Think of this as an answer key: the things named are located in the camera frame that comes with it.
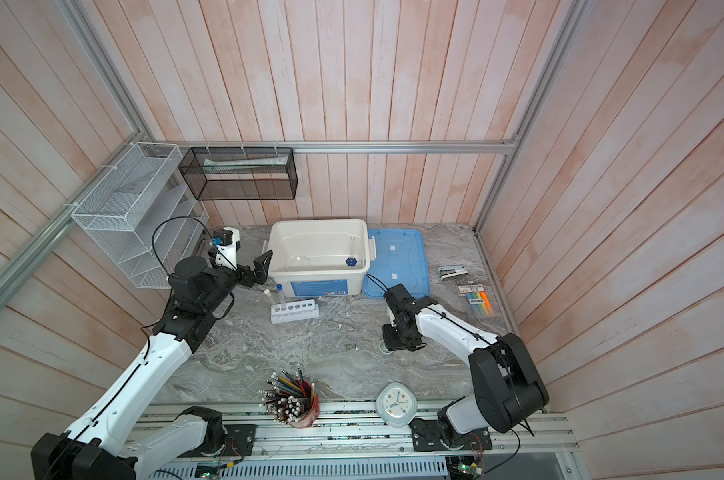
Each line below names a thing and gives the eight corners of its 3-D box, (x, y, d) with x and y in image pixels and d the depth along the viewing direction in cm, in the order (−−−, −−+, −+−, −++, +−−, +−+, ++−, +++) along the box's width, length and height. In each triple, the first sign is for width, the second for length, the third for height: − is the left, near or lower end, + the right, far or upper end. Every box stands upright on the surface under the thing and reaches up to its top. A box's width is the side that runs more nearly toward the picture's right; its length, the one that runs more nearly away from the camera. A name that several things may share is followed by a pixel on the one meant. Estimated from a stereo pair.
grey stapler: (441, 280, 107) (443, 275, 105) (437, 272, 110) (438, 267, 107) (465, 275, 108) (467, 270, 106) (460, 267, 111) (462, 262, 109)
